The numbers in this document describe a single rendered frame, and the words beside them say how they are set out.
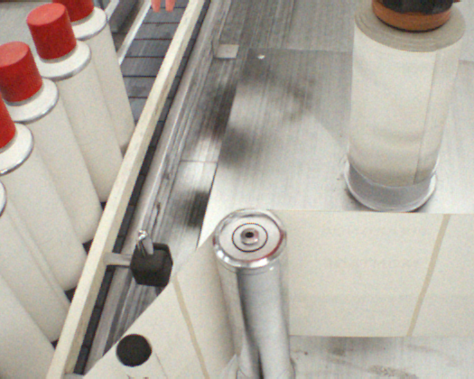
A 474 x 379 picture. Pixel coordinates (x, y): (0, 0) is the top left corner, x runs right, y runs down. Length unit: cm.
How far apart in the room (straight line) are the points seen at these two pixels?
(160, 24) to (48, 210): 41
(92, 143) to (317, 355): 26
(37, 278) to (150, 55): 38
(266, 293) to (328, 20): 61
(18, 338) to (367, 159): 31
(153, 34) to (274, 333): 51
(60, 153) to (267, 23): 47
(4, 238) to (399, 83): 30
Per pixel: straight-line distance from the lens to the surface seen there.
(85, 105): 51
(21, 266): 44
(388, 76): 45
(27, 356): 44
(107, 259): 51
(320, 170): 59
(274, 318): 35
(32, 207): 45
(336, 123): 64
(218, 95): 75
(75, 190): 51
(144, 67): 74
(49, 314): 49
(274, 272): 31
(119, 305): 53
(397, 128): 48
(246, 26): 87
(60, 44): 48
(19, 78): 44
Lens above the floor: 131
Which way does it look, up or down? 49 degrees down
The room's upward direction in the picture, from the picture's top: 8 degrees counter-clockwise
